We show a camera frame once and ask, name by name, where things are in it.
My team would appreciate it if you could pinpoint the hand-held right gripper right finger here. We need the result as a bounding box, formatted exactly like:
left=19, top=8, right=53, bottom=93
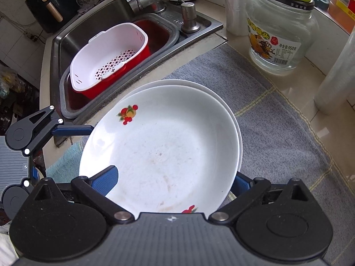
left=208, top=172, right=310, bottom=225

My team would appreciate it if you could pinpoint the orange liquid bottle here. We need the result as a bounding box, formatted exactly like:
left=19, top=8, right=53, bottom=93
left=327, top=0, right=355, bottom=35

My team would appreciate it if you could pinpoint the black air fryer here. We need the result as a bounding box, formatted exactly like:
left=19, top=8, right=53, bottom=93
left=25, top=0, right=79, bottom=34

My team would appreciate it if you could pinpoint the white plate fruit print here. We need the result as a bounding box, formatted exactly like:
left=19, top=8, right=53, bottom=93
left=78, top=84, right=241, bottom=214
left=122, top=79, right=244, bottom=178

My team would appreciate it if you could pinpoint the grey rimmed dark red tub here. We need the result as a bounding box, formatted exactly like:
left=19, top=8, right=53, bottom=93
left=59, top=12, right=181, bottom=118

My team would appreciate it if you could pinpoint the metal sink knob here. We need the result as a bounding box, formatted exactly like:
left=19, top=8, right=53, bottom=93
left=180, top=2, right=201, bottom=33

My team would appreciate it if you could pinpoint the white plastic colander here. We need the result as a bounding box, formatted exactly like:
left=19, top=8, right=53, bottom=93
left=69, top=22, right=149, bottom=92

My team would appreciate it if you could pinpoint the white jacket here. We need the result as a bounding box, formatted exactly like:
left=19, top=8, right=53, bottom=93
left=0, top=222, right=17, bottom=266

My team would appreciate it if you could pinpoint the grey checked cloth mat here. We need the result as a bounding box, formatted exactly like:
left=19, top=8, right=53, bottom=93
left=44, top=43, right=355, bottom=266

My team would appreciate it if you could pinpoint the teal tray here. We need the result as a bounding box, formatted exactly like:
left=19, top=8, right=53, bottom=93
left=311, top=0, right=330, bottom=10

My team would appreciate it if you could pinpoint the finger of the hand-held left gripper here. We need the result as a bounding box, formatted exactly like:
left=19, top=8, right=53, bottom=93
left=24, top=165, right=46, bottom=190
left=24, top=106, right=95, bottom=156

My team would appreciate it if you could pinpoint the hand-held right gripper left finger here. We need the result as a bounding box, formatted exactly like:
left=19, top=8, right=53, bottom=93
left=33, top=166, right=135, bottom=225

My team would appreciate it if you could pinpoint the stainless steel sink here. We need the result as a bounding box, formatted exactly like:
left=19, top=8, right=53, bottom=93
left=41, top=0, right=224, bottom=147

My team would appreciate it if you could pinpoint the plastic wrap roll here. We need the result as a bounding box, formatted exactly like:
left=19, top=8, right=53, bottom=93
left=313, top=25, right=355, bottom=116
left=223, top=0, right=257, bottom=36

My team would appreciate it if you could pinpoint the glass jar green lid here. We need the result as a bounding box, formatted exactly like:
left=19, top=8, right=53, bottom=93
left=245, top=0, right=320, bottom=75

